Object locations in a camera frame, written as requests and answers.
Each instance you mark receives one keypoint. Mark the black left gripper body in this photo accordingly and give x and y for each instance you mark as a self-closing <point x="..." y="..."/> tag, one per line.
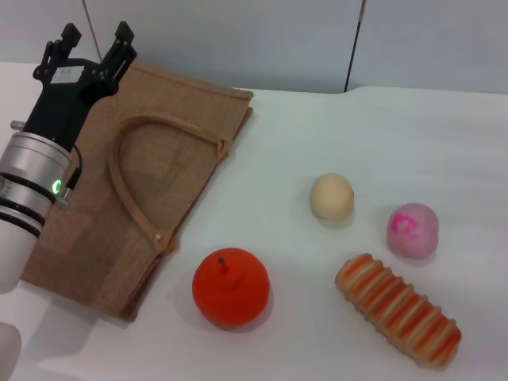
<point x="59" y="107"/>

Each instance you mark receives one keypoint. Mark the pink round pastry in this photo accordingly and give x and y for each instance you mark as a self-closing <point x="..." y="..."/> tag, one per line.
<point x="414" y="232"/>

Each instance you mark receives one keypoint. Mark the beige egg yolk pastry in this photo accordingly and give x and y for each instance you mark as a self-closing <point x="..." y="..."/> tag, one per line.
<point x="331" y="196"/>

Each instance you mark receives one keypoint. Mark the brown woven handbag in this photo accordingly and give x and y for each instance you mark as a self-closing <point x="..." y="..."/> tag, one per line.
<point x="119" y="246"/>

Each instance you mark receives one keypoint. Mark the orange toy persimmon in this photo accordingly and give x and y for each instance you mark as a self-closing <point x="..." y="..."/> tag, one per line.
<point x="234" y="297"/>

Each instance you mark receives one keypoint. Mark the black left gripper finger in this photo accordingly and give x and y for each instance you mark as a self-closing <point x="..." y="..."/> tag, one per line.
<point x="67" y="37"/>
<point x="119" y="51"/>

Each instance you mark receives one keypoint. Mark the orange striped long bread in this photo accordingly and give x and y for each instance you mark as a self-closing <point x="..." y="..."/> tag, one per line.
<point x="397" y="309"/>

